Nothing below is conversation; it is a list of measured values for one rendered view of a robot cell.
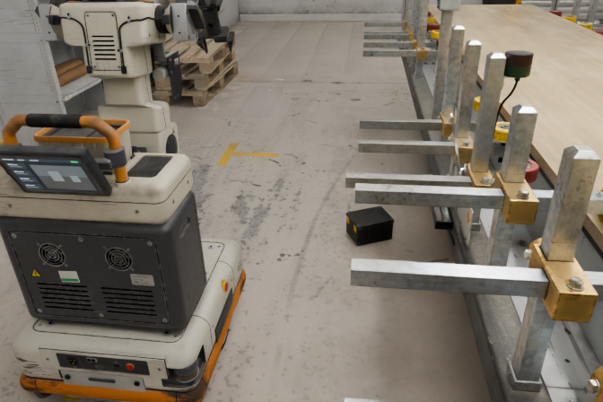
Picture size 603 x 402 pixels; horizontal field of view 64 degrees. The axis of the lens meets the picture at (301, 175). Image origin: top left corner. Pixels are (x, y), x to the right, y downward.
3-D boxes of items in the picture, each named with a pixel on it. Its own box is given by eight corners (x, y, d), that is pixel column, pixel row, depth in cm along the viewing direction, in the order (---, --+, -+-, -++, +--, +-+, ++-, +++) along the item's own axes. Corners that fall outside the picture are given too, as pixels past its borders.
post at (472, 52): (448, 196, 151) (468, 41, 129) (446, 191, 154) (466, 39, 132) (459, 197, 150) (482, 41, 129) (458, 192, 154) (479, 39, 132)
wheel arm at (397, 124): (359, 131, 167) (359, 119, 165) (359, 127, 170) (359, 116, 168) (489, 134, 162) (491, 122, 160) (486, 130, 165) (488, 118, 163)
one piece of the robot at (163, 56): (172, 106, 166) (162, 42, 157) (98, 104, 170) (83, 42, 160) (187, 92, 181) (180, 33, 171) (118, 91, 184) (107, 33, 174)
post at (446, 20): (430, 126, 194) (441, 10, 174) (428, 122, 198) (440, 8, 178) (441, 127, 193) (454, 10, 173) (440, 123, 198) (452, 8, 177)
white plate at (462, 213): (466, 247, 120) (471, 213, 115) (450, 196, 143) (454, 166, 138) (467, 247, 120) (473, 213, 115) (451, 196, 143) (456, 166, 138)
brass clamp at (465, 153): (453, 163, 138) (455, 147, 136) (446, 144, 150) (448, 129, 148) (476, 163, 137) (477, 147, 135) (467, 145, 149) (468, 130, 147)
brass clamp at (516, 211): (502, 223, 89) (507, 200, 86) (486, 189, 101) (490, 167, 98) (537, 225, 88) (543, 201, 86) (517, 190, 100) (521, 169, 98)
